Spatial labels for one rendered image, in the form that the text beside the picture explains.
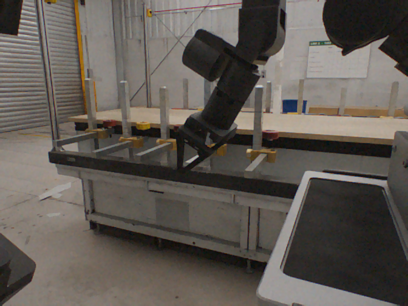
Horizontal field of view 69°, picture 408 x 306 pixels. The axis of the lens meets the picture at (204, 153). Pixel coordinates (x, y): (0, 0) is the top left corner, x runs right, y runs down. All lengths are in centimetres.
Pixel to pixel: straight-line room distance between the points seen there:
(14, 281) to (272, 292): 15
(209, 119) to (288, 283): 35
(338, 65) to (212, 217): 702
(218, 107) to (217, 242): 151
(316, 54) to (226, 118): 805
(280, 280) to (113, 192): 210
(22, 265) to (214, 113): 35
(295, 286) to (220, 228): 174
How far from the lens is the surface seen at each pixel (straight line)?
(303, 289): 19
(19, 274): 22
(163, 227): 211
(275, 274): 19
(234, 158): 168
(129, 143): 167
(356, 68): 849
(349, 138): 152
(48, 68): 210
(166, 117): 157
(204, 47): 50
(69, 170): 214
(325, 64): 849
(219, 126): 50
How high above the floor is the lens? 115
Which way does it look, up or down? 14 degrees down
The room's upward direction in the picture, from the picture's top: straight up
